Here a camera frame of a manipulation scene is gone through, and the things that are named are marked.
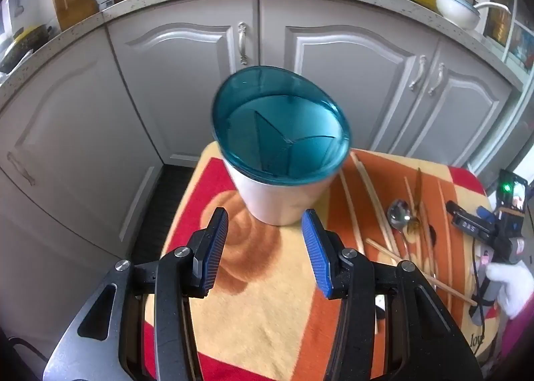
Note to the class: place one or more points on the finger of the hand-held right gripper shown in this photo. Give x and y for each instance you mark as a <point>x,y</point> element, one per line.
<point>486,213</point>
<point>454,208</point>

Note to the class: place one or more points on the orange red printed blanket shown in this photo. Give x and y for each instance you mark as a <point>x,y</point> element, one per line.
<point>258,322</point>

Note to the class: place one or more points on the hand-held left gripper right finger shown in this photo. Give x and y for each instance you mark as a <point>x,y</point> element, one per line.
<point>315,256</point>

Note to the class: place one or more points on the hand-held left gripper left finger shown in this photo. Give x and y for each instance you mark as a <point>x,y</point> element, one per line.
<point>215,247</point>

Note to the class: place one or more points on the black floor mat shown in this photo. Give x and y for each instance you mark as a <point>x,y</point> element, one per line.
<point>167,206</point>

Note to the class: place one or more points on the white glass-door cabinet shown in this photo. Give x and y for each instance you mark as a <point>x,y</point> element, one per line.
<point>511,14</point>

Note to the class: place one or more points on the white ladle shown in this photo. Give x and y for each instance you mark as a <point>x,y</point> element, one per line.
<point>492,4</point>

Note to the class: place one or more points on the yellow-lidded casserole pot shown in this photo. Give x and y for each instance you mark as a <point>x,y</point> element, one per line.
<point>25,41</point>

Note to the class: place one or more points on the white bowl blue rim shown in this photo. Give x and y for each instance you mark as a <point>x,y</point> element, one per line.
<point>457,12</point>

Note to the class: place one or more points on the person's pink clothing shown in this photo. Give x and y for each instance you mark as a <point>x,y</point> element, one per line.
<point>517,339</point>

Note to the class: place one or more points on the person's right hand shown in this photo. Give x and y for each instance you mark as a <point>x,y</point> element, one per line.
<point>515,285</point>

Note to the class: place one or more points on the white floral holder teal insert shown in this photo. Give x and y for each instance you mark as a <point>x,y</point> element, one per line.
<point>275,201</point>

